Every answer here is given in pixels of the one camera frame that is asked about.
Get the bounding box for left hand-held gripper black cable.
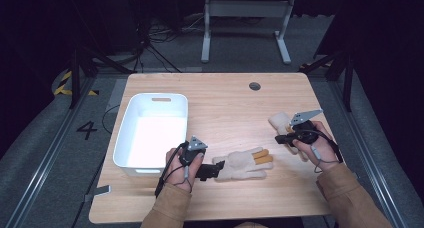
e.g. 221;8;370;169
154;141;195;198

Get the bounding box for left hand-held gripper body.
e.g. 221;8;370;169
178;136;209;168

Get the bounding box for person's tan clothed knee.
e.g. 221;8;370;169
233;221;270;228

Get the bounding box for white plastic bin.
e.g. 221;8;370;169
112;92;189;178

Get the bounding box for black metal stand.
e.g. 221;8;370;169
68;46;135;110
298;49;355;113

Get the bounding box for tangle of floor cables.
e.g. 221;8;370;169
146;12;206;44

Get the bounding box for person's right hand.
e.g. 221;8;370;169
292;121;342;172

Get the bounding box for thin black floor cable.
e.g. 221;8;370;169
101;104;121;135

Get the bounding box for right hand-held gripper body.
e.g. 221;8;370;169
289;108;324;146

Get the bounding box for hand-held gripper black cable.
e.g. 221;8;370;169
299;129;345;174
154;141;195;198

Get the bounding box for person's left hand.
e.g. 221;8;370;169
165;147;205;193

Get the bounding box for white metal desk frame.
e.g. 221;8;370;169
200;0;297;65

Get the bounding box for beige knit glove orange fingers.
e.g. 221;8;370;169
268;111;310;163
212;146;274;182

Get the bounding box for grey metal bracket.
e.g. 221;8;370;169
83;184;112;203

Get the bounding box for right hand-held gripper black cable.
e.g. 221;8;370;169
299;129;345;174

